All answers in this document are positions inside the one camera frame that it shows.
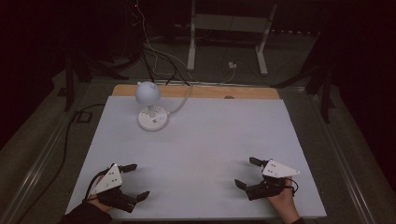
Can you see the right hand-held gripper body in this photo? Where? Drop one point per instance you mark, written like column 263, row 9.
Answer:
column 277, row 170

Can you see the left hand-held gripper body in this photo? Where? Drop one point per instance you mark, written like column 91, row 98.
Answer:
column 109, row 182

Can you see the person's left hand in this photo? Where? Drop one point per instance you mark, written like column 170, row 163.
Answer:
column 100, row 202

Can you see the person's right hand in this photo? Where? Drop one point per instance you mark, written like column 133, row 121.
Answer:
column 286, row 203

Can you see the white table mat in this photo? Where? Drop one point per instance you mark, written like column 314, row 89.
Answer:
column 202, row 146

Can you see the white round desk lamp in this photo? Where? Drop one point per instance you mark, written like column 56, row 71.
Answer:
column 148, row 99

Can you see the wooden table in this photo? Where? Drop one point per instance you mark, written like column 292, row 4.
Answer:
column 211, row 92

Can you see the black stand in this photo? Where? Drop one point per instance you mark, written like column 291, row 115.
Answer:
column 70, row 84
column 323, row 90

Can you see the white plug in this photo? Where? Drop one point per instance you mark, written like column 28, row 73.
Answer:
column 232, row 65

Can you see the grey metal stand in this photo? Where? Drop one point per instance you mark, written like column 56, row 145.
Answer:
column 227, row 23

